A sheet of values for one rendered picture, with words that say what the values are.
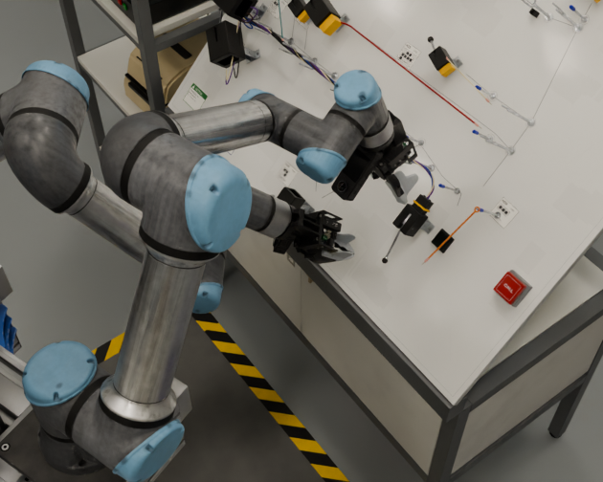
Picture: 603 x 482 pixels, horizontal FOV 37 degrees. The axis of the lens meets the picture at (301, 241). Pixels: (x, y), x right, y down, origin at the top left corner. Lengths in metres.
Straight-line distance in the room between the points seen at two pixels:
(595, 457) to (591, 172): 1.32
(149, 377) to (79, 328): 1.88
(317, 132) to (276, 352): 1.63
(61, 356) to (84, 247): 1.97
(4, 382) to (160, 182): 0.78
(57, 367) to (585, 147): 1.11
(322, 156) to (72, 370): 0.53
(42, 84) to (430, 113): 0.91
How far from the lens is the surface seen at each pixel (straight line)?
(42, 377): 1.45
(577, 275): 2.34
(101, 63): 3.09
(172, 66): 2.75
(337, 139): 1.51
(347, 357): 2.41
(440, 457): 2.28
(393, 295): 2.05
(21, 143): 1.48
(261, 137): 1.52
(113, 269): 3.32
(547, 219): 1.92
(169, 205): 1.17
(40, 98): 1.52
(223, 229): 1.18
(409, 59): 2.14
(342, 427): 2.92
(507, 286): 1.90
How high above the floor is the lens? 2.59
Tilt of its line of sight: 51 degrees down
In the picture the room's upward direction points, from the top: straight up
